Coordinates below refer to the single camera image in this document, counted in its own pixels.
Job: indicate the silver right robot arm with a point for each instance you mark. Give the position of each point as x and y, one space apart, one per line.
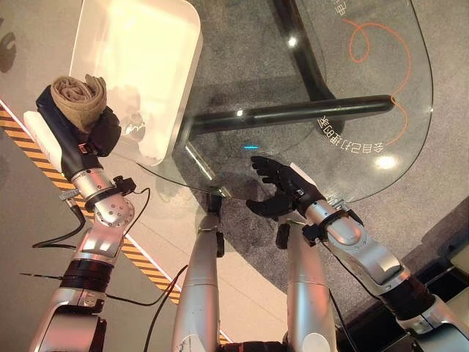
370 253

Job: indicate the white plastic basket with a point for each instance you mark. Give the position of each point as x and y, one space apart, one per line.
146 73

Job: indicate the silver robot leg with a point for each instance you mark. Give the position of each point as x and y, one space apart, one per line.
308 286
199 286

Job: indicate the beige cloth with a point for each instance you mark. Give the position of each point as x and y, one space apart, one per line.
73 97

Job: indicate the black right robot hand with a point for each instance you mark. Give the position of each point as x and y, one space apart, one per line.
289 185

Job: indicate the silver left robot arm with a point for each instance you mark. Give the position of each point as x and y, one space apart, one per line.
99 205

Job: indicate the silver left robot leg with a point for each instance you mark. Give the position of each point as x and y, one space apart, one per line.
199 286

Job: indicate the silver right robot leg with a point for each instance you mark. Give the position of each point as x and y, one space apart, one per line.
308 286

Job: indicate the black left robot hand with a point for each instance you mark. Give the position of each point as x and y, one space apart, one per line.
71 141

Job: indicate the yellow black hazard tape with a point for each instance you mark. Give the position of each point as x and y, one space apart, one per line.
33 150

